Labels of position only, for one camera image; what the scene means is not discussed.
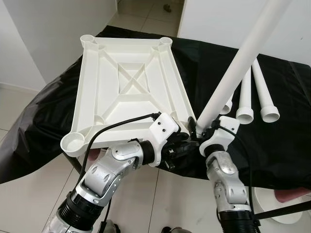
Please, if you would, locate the white plastic children table top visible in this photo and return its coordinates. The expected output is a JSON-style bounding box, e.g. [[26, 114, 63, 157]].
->
[[60, 34, 197, 157]]

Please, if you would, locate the white round pedestal fan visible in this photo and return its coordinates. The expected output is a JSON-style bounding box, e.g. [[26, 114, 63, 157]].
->
[[253, 187, 311, 225]]

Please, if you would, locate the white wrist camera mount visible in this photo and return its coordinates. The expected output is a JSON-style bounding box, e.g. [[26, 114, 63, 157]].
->
[[200, 116, 240, 156], [148, 112, 181, 168]]

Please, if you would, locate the grey right robot foot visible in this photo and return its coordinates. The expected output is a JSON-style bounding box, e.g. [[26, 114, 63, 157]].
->
[[162, 225, 191, 233]]

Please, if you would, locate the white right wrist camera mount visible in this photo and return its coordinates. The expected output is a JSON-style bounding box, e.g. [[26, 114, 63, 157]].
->
[[200, 116, 240, 156]]

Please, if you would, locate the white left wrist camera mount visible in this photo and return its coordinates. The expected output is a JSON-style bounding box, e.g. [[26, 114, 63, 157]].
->
[[148, 112, 181, 168]]

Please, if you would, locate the grey left robot foot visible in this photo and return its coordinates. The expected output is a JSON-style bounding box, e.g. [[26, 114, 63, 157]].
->
[[104, 221, 121, 233]]

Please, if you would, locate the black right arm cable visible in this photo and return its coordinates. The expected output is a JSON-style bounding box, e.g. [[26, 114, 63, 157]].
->
[[211, 124, 257, 229]]

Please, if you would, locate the grey robot foot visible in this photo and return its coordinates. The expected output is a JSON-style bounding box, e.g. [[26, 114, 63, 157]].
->
[[104, 221, 121, 233], [162, 225, 191, 233]]

